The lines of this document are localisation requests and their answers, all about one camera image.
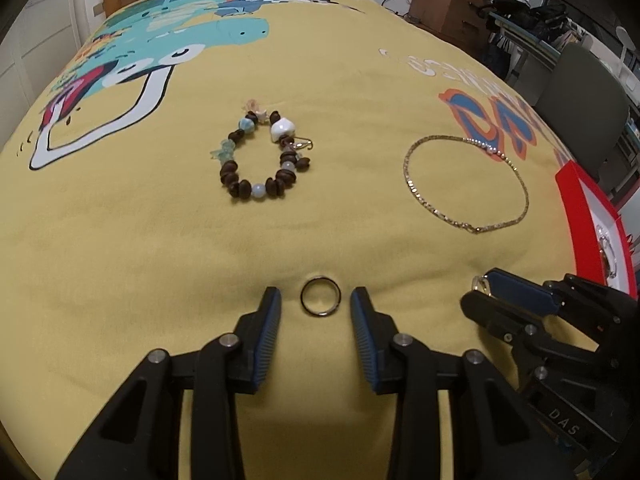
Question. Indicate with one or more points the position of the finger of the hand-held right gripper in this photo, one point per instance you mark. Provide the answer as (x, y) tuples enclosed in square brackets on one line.
[(495, 320), (525, 295)]

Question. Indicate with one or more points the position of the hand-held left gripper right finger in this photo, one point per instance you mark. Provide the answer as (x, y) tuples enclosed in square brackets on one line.
[(362, 337)]

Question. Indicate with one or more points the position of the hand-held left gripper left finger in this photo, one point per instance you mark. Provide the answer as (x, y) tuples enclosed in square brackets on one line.
[(267, 335)]

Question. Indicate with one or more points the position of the red box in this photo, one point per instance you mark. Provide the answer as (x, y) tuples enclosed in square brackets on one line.
[(575, 210)]

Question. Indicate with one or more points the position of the grey chair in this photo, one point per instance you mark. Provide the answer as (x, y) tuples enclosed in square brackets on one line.
[(585, 100)]

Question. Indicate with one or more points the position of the cluttered desk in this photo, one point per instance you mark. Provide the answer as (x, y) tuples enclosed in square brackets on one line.
[(545, 47)]

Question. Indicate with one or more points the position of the white desk lamp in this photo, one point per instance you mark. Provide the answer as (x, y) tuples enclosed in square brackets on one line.
[(625, 37)]

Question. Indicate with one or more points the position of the black bag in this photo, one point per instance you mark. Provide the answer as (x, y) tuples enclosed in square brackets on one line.
[(530, 12)]

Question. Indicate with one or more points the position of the wooden nightstand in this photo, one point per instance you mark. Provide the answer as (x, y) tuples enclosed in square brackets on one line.
[(445, 10)]

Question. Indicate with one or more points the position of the white wardrobe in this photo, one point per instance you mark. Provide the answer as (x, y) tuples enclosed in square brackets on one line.
[(35, 20)]

